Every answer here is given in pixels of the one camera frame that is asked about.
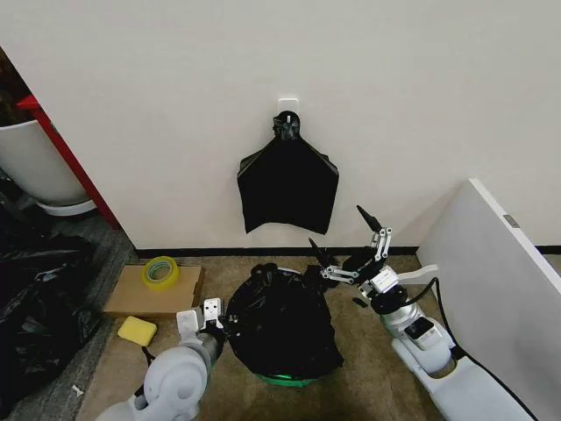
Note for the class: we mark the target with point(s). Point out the white plant pot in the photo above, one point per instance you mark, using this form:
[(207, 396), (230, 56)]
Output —
[(39, 162)]

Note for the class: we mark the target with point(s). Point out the white pot saucer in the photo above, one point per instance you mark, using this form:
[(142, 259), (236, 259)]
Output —
[(70, 208)]

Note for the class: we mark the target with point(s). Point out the flat brown cardboard box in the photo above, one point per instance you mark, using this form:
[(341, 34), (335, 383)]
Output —
[(144, 300)]

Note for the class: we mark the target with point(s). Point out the yellow tape roll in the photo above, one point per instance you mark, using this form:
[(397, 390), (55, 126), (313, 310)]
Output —
[(163, 275)]

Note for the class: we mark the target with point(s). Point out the large crumpled black plastic bag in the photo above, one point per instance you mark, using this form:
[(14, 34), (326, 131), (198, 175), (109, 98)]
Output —
[(39, 298)]

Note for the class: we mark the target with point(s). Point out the small white floor scrap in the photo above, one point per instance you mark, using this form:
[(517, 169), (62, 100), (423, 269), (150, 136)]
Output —
[(77, 389)]

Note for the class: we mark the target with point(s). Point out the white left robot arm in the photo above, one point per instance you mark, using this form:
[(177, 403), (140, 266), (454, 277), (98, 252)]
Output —
[(175, 377)]

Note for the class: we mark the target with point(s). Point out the white wall hook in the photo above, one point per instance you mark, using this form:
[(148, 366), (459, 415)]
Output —
[(288, 103)]

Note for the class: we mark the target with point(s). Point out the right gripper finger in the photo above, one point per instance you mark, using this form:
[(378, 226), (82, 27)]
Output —
[(380, 241), (337, 274)]

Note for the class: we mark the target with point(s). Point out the green trash bin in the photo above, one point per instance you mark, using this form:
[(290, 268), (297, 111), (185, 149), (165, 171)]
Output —
[(289, 380)]

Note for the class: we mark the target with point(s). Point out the small silver panel latch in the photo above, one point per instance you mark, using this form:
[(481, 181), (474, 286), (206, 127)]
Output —
[(512, 220)]

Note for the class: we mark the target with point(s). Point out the flat black hanging garbage bag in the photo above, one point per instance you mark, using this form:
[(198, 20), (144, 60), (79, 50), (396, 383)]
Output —
[(287, 193)]

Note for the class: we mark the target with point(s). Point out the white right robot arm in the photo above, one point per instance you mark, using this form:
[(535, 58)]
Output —
[(421, 337)]

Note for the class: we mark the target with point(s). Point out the red metal frame post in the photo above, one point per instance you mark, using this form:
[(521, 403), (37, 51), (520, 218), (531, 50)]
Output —
[(70, 162)]

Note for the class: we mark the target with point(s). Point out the yellow sponge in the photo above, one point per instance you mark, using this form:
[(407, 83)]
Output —
[(137, 330)]

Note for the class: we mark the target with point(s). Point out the white board panel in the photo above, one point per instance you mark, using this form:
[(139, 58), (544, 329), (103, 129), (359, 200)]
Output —
[(491, 280)]

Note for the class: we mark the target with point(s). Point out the black garbage bag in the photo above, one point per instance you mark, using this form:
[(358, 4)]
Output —
[(287, 193), (285, 320)]

